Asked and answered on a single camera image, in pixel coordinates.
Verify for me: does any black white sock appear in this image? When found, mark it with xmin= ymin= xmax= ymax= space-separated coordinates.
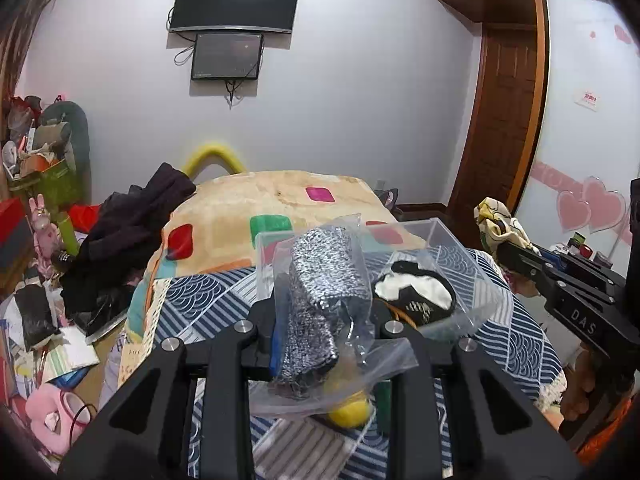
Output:
xmin=372 ymin=260 xmax=458 ymax=328

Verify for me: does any curved black television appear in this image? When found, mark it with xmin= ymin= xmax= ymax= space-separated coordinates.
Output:
xmin=169 ymin=0 xmax=297 ymax=34

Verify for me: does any yellow curved pillow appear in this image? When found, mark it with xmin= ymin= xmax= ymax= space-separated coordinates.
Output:
xmin=181 ymin=142 xmax=247 ymax=179

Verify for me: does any dark clothes pile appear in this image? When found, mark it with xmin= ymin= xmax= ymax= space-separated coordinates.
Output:
xmin=60 ymin=162 xmax=195 ymax=338

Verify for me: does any floral fabric scrunchie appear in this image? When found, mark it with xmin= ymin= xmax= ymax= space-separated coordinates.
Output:
xmin=473 ymin=197 xmax=540 ymax=266

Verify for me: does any clear plastic storage box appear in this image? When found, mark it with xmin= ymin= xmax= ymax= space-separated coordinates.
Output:
xmin=256 ymin=219 xmax=498 ymax=342

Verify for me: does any yellow felt ball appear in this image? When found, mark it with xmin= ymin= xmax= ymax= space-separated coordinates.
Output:
xmin=328 ymin=391 xmax=372 ymax=429

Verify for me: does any right hand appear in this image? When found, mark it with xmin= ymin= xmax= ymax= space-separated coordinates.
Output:
xmin=561 ymin=344 xmax=600 ymax=422

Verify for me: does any pink plush slipper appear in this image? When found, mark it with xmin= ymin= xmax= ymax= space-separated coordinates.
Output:
xmin=25 ymin=382 xmax=96 ymax=456

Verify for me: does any beige colourful patch blanket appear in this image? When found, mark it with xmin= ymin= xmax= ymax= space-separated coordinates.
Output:
xmin=126 ymin=170 xmax=396 ymax=342

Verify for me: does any green cardboard box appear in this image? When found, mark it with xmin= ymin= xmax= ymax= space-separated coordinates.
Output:
xmin=6 ymin=159 xmax=82 ymax=256

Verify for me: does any bagged grey knitted cloth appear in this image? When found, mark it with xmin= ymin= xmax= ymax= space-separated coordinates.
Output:
xmin=250 ymin=214 xmax=419 ymax=418

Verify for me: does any red box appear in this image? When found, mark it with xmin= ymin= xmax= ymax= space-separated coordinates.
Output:
xmin=0 ymin=198 xmax=32 ymax=272

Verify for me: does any pink bunny doll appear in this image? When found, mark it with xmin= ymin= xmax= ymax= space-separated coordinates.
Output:
xmin=28 ymin=194 xmax=64 ymax=280

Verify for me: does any small wall monitor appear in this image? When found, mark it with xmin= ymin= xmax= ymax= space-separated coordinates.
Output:
xmin=191 ymin=32 xmax=264 ymax=81

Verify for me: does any brown wooden door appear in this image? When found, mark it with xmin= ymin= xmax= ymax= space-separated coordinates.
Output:
xmin=448 ymin=25 xmax=538 ymax=223

